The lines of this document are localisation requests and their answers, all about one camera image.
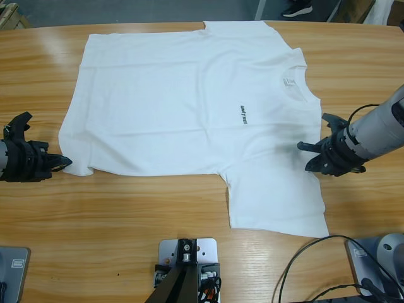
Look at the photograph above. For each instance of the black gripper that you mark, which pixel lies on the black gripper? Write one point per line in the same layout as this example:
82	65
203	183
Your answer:
28	161
342	154

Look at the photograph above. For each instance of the white t-shirt with black logo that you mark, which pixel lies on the white t-shirt with black logo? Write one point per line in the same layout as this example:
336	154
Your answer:
158	110

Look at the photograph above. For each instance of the black sneaker with white sole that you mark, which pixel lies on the black sneaker with white sole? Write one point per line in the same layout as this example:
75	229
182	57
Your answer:
296	11

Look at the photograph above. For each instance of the brown cardboard box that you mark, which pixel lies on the brown cardboard box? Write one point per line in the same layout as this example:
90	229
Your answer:
350	11

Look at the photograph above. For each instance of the wooden pallet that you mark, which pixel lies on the wooden pallet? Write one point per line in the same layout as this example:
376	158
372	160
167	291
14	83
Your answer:
12	19

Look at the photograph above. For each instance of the black clamp with silver knob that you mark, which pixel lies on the black clamp with silver knob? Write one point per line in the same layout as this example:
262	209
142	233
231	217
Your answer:
208	274
161	277

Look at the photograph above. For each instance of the white metal pole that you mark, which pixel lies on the white metal pole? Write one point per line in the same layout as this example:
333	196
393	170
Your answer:
259	9

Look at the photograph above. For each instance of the white bag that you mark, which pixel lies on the white bag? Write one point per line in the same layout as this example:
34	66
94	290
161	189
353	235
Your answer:
378	12

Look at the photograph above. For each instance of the black gripper side bracket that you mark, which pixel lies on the black gripper side bracket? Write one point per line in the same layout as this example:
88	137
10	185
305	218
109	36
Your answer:
19	121
334	119

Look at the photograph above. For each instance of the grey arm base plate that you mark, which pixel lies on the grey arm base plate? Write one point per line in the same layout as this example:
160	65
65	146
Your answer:
355	268
15	284

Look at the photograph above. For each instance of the white mount block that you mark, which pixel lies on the white mount block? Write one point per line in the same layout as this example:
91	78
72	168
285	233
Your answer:
208	249

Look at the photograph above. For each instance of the dark camera post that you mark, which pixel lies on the dark camera post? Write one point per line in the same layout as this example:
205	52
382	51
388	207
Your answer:
180	290

